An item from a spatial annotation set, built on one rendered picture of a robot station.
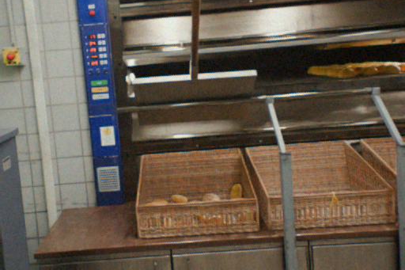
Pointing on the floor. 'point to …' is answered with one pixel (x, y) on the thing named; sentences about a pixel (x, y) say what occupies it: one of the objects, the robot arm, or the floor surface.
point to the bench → (208, 246)
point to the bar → (290, 154)
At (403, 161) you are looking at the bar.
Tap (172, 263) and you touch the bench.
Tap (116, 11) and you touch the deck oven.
